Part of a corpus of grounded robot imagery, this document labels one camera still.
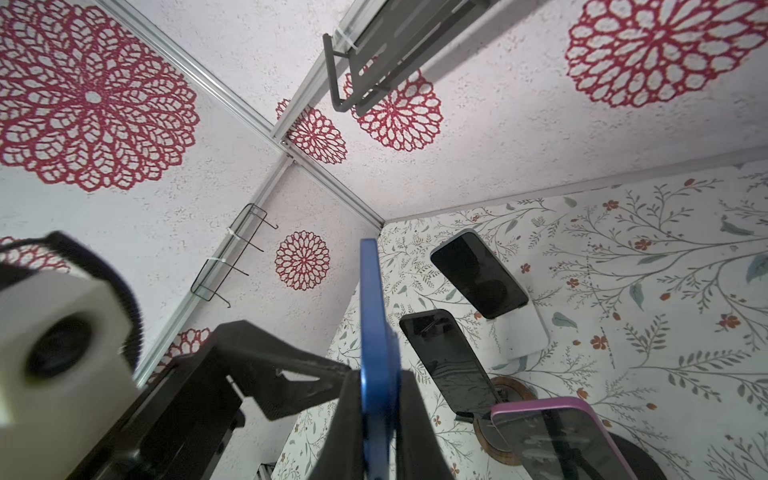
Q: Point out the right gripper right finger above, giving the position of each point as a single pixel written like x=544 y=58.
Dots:
x=418 y=453

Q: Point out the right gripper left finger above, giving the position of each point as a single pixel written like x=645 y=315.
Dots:
x=342 y=455

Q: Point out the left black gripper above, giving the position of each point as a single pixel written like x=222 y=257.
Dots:
x=180 y=425

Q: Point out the blue case phone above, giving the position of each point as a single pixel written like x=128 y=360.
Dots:
x=380 y=366

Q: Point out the purple case phone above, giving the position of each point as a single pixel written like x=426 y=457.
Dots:
x=562 y=438

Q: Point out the wooden round stand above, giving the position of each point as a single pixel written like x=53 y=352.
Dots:
x=492 y=434

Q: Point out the tall black phone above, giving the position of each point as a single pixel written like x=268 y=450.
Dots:
x=451 y=362

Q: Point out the white stand rear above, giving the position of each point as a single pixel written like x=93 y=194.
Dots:
x=511 y=336

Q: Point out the rear black phone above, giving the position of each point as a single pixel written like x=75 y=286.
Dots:
x=476 y=272

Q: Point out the grey stand middle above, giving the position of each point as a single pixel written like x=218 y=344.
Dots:
x=639 y=462

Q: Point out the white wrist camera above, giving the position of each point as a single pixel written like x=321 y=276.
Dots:
x=69 y=348

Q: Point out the black wire wall rack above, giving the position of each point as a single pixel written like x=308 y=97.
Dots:
x=239 y=238

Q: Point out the grey slotted wall shelf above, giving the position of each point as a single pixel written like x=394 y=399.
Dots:
x=400 y=38

